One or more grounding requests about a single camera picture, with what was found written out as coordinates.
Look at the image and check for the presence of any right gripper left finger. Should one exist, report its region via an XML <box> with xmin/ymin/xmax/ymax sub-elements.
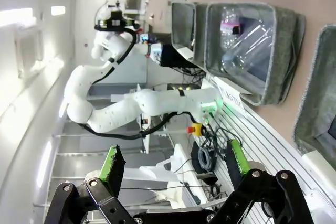
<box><xmin>48</xmin><ymin>144</ymin><xmax>135</xmax><ymax>224</ymax></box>

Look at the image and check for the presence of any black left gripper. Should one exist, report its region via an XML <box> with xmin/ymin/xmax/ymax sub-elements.
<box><xmin>108</xmin><ymin>10</ymin><xmax>127</xmax><ymax>29</ymax></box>

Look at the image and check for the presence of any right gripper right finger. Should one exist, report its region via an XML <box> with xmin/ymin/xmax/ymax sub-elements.
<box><xmin>214</xmin><ymin>138</ymin><xmax>314</xmax><ymax>224</ymax></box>

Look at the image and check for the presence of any clear plastic bottle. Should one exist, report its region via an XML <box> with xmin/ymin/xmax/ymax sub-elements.
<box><xmin>219</xmin><ymin>5</ymin><xmax>274</xmax><ymax>74</ymax></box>

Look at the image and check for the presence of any grey fabric basket bottle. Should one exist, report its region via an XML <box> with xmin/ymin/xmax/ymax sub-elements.
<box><xmin>170</xmin><ymin>1</ymin><xmax>208</xmax><ymax>70</ymax></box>

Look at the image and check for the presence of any white paper label CAN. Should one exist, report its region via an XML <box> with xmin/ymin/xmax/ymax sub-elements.
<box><xmin>301</xmin><ymin>152</ymin><xmax>336</xmax><ymax>183</ymax></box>

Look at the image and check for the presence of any grey fabric basket can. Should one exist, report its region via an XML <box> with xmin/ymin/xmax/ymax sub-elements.
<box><xmin>293</xmin><ymin>24</ymin><xmax>336</xmax><ymax>157</ymax></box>

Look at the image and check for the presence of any grey fabric basket plastic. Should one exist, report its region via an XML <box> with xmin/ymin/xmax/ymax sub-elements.
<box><xmin>204</xmin><ymin>2</ymin><xmax>307</xmax><ymax>106</ymax></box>

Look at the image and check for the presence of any red yellow emergency stop button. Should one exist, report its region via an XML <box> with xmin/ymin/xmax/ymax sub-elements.
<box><xmin>186</xmin><ymin>122</ymin><xmax>205</xmax><ymax>136</ymax></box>

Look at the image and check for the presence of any black computer box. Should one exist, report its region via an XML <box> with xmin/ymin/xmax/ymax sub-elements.
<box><xmin>159</xmin><ymin>44</ymin><xmax>196</xmax><ymax>69</ymax></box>

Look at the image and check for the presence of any white paper label PLASTIC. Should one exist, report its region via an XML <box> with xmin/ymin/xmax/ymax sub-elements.
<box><xmin>214</xmin><ymin>76</ymin><xmax>247</xmax><ymax>112</ymax></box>

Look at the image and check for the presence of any white paper label BOTTLE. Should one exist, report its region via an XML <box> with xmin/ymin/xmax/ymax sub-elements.
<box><xmin>175</xmin><ymin>46</ymin><xmax>195</xmax><ymax>61</ymax></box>

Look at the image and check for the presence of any coiled grey cable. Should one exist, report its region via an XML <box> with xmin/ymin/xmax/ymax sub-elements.
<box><xmin>197</xmin><ymin>145</ymin><xmax>216</xmax><ymax>173</ymax></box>

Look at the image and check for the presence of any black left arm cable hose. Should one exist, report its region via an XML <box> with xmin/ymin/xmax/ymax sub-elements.
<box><xmin>78</xmin><ymin>26</ymin><xmax>195</xmax><ymax>141</ymax></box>

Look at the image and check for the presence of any aluminium table frame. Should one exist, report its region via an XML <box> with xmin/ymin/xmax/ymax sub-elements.
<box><xmin>202</xmin><ymin>76</ymin><xmax>336</xmax><ymax>224</ymax></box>

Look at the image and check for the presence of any white plastic mount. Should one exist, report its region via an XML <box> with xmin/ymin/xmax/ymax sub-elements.
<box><xmin>122</xmin><ymin>142</ymin><xmax>186</xmax><ymax>209</ymax></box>

